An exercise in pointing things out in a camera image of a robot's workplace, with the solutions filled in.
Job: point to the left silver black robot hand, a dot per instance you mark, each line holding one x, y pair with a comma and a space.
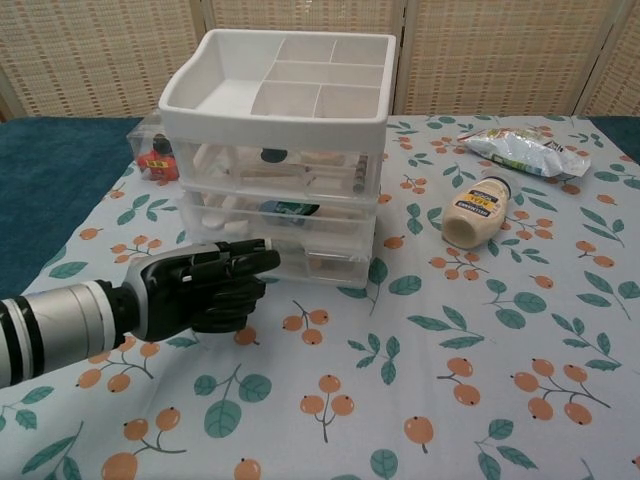
200, 295

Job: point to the green toy tank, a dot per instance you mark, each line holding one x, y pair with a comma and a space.
287, 209

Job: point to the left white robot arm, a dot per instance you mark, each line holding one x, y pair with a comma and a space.
55, 325

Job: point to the white plastic drawer organizer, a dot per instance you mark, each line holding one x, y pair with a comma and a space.
225, 127

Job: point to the translucent white plastic drawer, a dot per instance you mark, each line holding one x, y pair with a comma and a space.
320, 175

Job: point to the clear box of red toys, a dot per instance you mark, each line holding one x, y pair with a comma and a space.
157, 162

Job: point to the floral patterned tablecloth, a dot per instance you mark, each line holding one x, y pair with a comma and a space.
400, 375

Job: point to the bamboo folding screen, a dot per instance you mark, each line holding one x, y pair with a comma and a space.
100, 60

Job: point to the mayonnaise squeeze bottle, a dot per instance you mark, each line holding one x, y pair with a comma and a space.
472, 215

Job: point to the silver snack bag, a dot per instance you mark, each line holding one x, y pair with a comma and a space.
520, 150

